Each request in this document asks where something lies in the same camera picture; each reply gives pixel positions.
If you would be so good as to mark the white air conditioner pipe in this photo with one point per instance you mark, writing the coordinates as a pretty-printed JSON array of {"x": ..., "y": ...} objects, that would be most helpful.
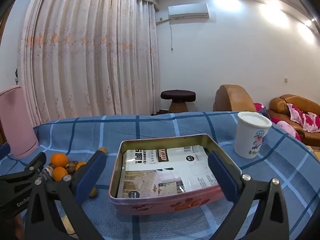
[{"x": 162, "y": 20}]

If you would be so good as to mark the orange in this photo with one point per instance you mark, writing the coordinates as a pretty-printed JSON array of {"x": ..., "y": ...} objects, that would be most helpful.
[
  {"x": 59, "y": 159},
  {"x": 80, "y": 165},
  {"x": 93, "y": 192},
  {"x": 60, "y": 173}
]

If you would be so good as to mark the pink floral curtain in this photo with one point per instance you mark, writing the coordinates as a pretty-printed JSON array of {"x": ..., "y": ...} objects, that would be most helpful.
[{"x": 87, "y": 55}]

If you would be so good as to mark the pink cushion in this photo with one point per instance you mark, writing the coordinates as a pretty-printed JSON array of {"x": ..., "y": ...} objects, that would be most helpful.
[{"x": 287, "y": 127}]

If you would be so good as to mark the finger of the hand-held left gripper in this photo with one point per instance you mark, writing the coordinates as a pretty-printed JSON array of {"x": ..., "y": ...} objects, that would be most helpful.
[{"x": 37, "y": 160}]

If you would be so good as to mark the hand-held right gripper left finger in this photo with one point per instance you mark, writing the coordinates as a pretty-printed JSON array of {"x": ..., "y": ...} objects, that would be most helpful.
[{"x": 88, "y": 180}]

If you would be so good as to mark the blue cushion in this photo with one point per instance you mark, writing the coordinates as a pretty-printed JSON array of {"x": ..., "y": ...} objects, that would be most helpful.
[{"x": 264, "y": 113}]

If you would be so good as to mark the white air conditioner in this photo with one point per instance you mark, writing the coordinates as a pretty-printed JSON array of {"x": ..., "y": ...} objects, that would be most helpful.
[{"x": 188, "y": 10}]

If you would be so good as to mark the printed paper leaflet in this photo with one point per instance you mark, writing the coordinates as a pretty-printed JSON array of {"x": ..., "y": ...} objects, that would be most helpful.
[{"x": 165, "y": 175}]

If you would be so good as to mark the pink floral blanket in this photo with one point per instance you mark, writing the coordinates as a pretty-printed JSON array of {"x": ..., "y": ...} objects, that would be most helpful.
[{"x": 305, "y": 118}]

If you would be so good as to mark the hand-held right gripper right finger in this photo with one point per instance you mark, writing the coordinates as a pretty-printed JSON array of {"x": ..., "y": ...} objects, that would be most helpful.
[{"x": 221, "y": 177}]

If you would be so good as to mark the blue plaid tablecloth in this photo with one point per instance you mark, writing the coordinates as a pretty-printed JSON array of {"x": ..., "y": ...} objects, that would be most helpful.
[{"x": 175, "y": 125}]

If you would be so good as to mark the white lidded paper cup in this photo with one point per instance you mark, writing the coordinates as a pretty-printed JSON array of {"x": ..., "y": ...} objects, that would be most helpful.
[{"x": 250, "y": 137}]

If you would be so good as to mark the brown cushioned wicker stool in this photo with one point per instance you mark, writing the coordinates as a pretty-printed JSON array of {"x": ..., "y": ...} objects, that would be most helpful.
[{"x": 178, "y": 95}]

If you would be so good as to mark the pink tin box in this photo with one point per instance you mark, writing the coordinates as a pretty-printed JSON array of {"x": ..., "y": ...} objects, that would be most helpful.
[{"x": 175, "y": 205}]

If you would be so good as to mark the magenta cushion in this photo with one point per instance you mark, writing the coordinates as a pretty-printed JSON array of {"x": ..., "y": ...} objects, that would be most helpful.
[{"x": 257, "y": 107}]

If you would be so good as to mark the pink cylindrical bin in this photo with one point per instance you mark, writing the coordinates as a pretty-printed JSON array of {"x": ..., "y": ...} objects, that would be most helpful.
[{"x": 17, "y": 125}]

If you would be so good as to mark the dark curtain tieback hook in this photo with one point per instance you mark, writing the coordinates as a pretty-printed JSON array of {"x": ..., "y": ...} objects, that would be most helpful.
[{"x": 16, "y": 76}]

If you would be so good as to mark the brown leather sofa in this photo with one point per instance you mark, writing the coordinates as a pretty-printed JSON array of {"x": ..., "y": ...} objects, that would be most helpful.
[{"x": 280, "y": 105}]

